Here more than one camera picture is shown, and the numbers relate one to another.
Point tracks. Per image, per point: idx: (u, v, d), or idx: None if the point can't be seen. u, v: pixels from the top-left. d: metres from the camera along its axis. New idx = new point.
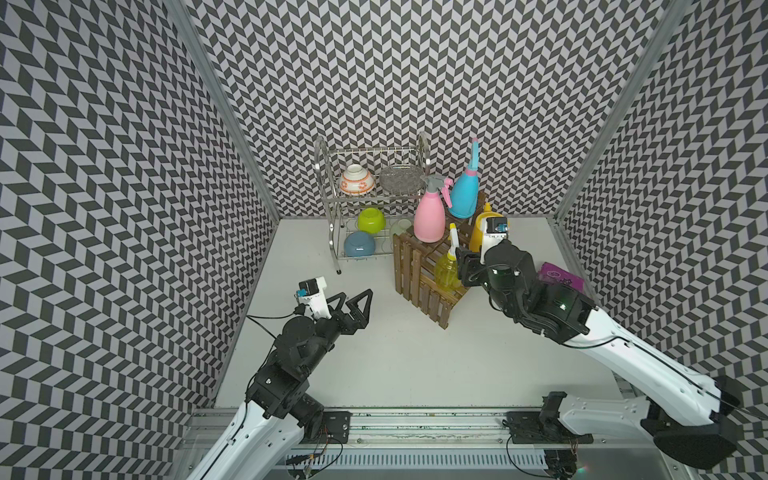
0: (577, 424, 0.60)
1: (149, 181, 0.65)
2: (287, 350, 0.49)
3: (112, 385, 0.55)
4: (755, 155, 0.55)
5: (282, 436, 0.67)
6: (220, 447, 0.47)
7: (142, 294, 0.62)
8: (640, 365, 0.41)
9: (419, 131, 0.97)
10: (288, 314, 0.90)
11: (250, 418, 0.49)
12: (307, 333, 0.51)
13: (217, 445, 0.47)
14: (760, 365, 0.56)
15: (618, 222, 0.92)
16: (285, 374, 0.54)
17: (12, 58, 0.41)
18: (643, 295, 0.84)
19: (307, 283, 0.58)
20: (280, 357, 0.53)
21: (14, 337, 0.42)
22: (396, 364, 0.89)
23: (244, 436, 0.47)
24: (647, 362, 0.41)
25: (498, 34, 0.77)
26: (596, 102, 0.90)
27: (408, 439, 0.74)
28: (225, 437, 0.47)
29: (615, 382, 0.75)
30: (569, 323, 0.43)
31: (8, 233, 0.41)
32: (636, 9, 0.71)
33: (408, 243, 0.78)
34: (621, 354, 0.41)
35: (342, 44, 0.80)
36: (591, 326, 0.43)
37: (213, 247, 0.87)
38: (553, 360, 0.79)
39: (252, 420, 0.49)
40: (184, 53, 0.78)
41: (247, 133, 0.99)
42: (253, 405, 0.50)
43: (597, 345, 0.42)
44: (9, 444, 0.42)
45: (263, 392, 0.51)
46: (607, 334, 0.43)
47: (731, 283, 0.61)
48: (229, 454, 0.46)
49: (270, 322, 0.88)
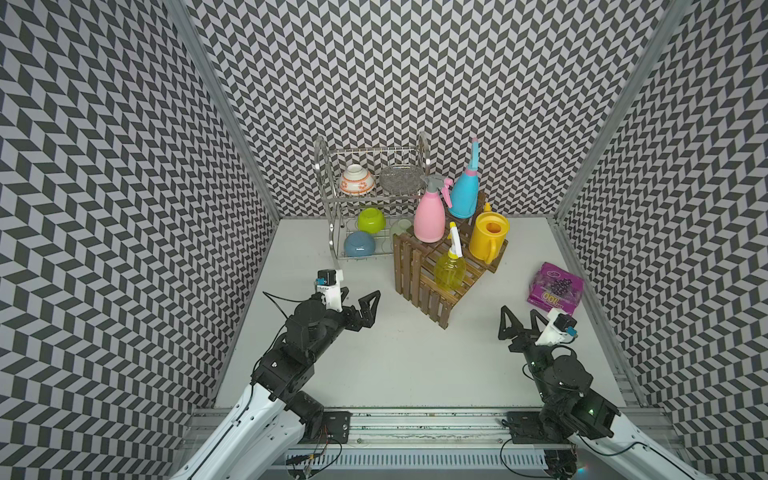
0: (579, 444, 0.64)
1: (149, 181, 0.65)
2: (298, 331, 0.50)
3: (112, 385, 0.55)
4: (755, 155, 0.55)
5: (284, 431, 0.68)
6: (224, 430, 0.46)
7: (142, 294, 0.62)
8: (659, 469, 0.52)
9: (419, 131, 0.97)
10: (300, 300, 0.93)
11: (256, 400, 0.48)
12: (319, 316, 0.52)
13: (220, 428, 0.46)
14: (760, 365, 0.56)
15: (618, 222, 0.92)
16: (291, 359, 0.53)
17: (12, 58, 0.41)
18: (643, 295, 0.84)
19: (327, 272, 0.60)
20: (289, 339, 0.53)
21: (14, 337, 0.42)
22: (396, 363, 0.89)
23: (248, 418, 0.47)
24: (662, 464, 0.52)
25: (498, 34, 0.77)
26: (596, 102, 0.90)
27: (409, 439, 0.74)
28: (229, 420, 0.46)
29: (619, 393, 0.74)
30: (595, 426, 0.56)
31: (7, 233, 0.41)
32: (636, 9, 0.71)
33: (408, 243, 0.78)
34: (642, 456, 0.53)
35: (342, 44, 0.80)
36: (615, 430, 0.56)
37: (213, 247, 0.87)
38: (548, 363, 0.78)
39: (257, 403, 0.48)
40: (184, 53, 0.78)
41: (247, 133, 0.99)
42: (259, 388, 0.49)
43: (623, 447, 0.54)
44: (9, 444, 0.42)
45: (269, 377, 0.50)
46: (628, 438, 0.55)
47: (731, 283, 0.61)
48: (234, 435, 0.45)
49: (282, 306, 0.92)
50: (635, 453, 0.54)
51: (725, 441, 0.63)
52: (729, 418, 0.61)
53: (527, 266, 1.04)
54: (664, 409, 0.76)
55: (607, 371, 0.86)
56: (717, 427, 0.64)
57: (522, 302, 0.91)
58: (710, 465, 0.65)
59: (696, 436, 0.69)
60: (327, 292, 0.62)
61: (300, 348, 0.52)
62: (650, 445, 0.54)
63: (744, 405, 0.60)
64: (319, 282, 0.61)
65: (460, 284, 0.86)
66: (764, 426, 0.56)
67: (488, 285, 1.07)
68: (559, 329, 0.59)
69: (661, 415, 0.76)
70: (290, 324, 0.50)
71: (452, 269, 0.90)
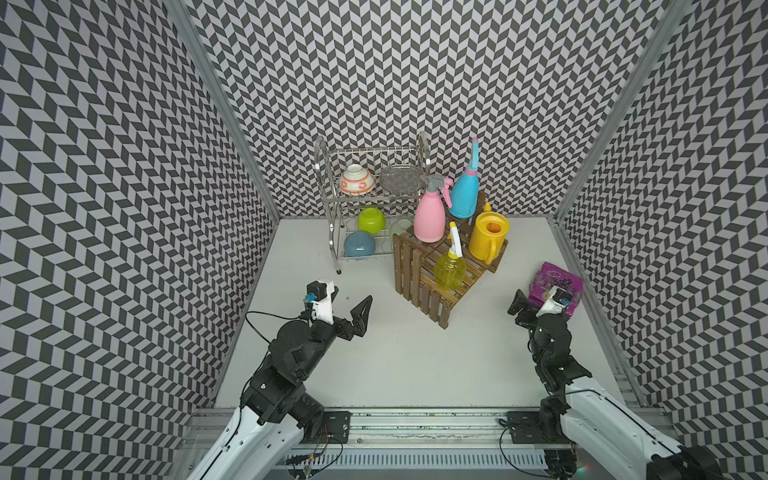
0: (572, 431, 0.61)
1: (149, 181, 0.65)
2: (282, 356, 0.48)
3: (112, 385, 0.55)
4: (755, 155, 0.55)
5: (282, 437, 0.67)
6: (214, 454, 0.46)
7: (142, 294, 0.62)
8: (610, 416, 0.51)
9: (419, 131, 0.97)
10: (290, 318, 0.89)
11: (245, 423, 0.48)
12: (303, 339, 0.50)
13: (210, 453, 0.46)
14: (760, 365, 0.56)
15: (618, 222, 0.92)
16: (280, 378, 0.53)
17: (12, 58, 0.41)
18: (643, 295, 0.84)
19: (317, 288, 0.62)
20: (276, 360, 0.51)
21: (14, 337, 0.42)
22: (396, 362, 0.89)
23: (238, 443, 0.47)
24: (615, 414, 0.51)
25: (498, 34, 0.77)
26: (596, 102, 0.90)
27: (409, 439, 0.74)
28: (219, 444, 0.47)
29: (619, 393, 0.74)
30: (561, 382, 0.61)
31: (7, 233, 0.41)
32: (636, 8, 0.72)
33: (408, 243, 0.78)
34: (594, 404, 0.54)
35: (342, 44, 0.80)
36: (575, 381, 0.60)
37: (213, 247, 0.87)
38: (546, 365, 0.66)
39: (247, 427, 0.48)
40: (184, 53, 0.78)
41: (247, 133, 0.99)
42: (248, 410, 0.49)
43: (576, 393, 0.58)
44: (9, 444, 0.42)
45: (258, 398, 0.50)
46: (587, 386, 0.58)
47: (731, 283, 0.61)
48: (222, 461, 0.46)
49: (271, 324, 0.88)
50: (589, 402, 0.55)
51: (725, 441, 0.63)
52: (729, 418, 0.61)
53: (527, 266, 1.04)
54: (664, 409, 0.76)
55: (608, 372, 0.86)
56: (717, 427, 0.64)
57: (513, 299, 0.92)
58: None
59: (696, 437, 0.69)
60: (317, 308, 0.62)
61: (288, 370, 0.51)
62: (604, 396, 0.55)
63: (744, 405, 0.60)
64: (309, 298, 0.65)
65: (460, 284, 0.86)
66: (764, 427, 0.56)
67: (489, 290, 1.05)
68: (555, 300, 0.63)
69: (661, 415, 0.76)
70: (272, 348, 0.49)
71: (452, 269, 0.90)
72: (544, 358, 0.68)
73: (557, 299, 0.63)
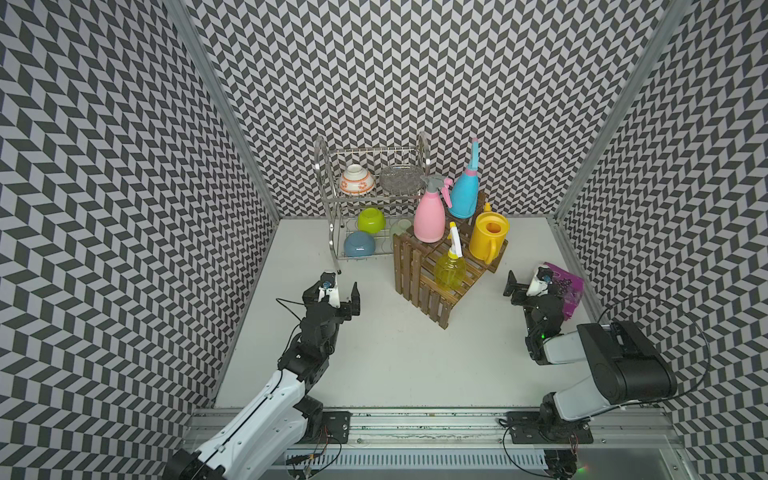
0: (567, 407, 0.62)
1: (149, 181, 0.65)
2: (312, 329, 0.57)
3: (112, 385, 0.55)
4: (755, 155, 0.55)
5: (288, 424, 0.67)
6: (257, 403, 0.51)
7: (143, 294, 0.63)
8: (569, 350, 0.61)
9: (419, 131, 0.97)
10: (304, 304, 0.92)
11: (285, 379, 0.55)
12: (327, 315, 0.60)
13: (252, 403, 0.50)
14: (760, 365, 0.56)
15: (618, 222, 0.92)
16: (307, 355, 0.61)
17: (11, 58, 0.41)
18: (643, 295, 0.84)
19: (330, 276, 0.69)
20: (303, 339, 0.61)
21: (14, 337, 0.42)
22: (396, 361, 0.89)
23: (280, 394, 0.53)
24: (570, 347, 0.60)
25: (498, 34, 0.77)
26: (596, 102, 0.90)
27: (409, 439, 0.74)
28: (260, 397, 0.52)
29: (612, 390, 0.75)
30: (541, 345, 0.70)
31: (7, 233, 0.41)
32: (636, 9, 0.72)
33: (408, 243, 0.78)
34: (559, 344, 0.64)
35: (342, 44, 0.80)
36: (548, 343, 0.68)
37: (213, 247, 0.87)
38: (544, 368, 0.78)
39: (288, 380, 0.55)
40: (184, 53, 0.78)
41: (247, 133, 0.99)
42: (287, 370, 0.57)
43: (549, 342, 0.68)
44: (9, 444, 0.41)
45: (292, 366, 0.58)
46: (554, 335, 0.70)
47: (731, 283, 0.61)
48: (265, 408, 0.50)
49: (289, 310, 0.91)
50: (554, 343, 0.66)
51: (725, 441, 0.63)
52: (729, 418, 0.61)
53: (528, 266, 1.04)
54: (664, 409, 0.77)
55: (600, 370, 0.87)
56: (717, 427, 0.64)
57: (505, 299, 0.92)
58: (710, 465, 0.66)
59: (696, 437, 0.69)
60: (332, 292, 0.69)
61: (315, 345, 0.60)
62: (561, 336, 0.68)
63: (744, 405, 0.60)
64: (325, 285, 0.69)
65: (460, 284, 0.86)
66: (764, 426, 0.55)
67: (489, 290, 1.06)
68: (539, 278, 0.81)
69: (661, 415, 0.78)
70: (304, 323, 0.58)
71: (452, 269, 0.90)
72: (535, 332, 0.76)
73: (541, 278, 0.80)
